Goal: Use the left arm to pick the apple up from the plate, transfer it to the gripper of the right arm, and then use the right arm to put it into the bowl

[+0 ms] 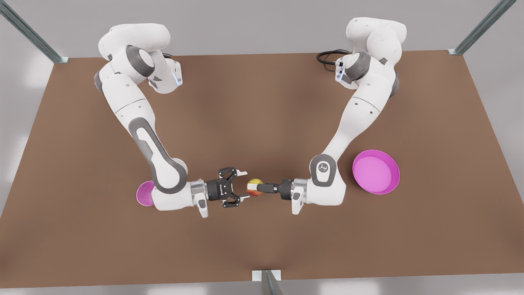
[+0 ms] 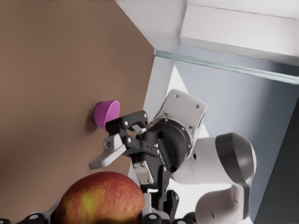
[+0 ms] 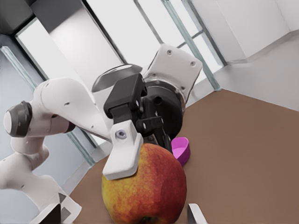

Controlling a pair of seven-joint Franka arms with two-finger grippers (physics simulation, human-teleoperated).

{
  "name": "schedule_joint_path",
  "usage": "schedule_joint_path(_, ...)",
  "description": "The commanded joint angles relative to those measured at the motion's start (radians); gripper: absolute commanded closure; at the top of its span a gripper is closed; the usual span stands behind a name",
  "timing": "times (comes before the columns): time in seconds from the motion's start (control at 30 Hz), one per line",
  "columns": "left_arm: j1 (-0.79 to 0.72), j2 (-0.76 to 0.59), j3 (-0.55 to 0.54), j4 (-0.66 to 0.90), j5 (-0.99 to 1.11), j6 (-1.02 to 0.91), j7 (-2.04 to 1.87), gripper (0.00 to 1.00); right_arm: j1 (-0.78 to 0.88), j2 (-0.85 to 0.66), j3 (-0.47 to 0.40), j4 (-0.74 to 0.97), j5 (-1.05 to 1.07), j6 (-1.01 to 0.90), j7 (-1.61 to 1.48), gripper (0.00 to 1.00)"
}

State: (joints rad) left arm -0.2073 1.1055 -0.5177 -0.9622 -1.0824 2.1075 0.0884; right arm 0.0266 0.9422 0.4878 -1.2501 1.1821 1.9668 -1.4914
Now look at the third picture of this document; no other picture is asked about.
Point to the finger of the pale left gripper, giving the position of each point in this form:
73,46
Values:
163,140
123,151

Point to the pale right gripper right finger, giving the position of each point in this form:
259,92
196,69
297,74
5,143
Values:
195,214

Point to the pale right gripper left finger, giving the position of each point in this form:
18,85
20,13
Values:
66,210

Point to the red yellow apple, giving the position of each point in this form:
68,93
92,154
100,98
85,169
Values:
144,184

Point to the purple bowl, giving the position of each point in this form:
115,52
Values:
181,149

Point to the silver frame crossbar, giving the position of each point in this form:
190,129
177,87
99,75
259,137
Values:
189,39

